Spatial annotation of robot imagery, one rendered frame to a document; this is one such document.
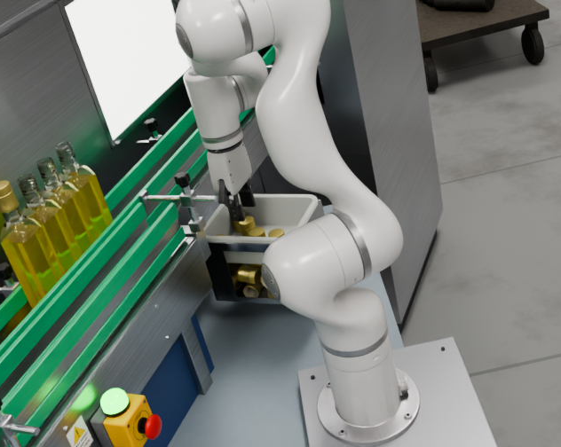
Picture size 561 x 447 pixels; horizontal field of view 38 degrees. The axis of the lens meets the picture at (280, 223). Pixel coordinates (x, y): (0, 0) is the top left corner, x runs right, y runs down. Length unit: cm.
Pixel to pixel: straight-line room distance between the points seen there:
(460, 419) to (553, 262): 170
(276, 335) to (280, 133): 70
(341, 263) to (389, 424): 37
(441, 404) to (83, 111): 94
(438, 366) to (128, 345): 58
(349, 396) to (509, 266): 177
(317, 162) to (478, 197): 239
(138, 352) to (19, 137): 48
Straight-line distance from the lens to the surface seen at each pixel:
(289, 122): 120
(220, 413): 167
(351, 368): 140
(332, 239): 125
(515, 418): 258
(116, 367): 143
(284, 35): 120
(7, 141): 161
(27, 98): 166
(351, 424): 152
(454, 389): 156
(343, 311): 132
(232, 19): 116
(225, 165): 165
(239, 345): 181
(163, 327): 155
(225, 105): 161
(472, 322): 291
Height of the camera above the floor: 187
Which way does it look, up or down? 31 degrees down
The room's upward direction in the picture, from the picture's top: 15 degrees counter-clockwise
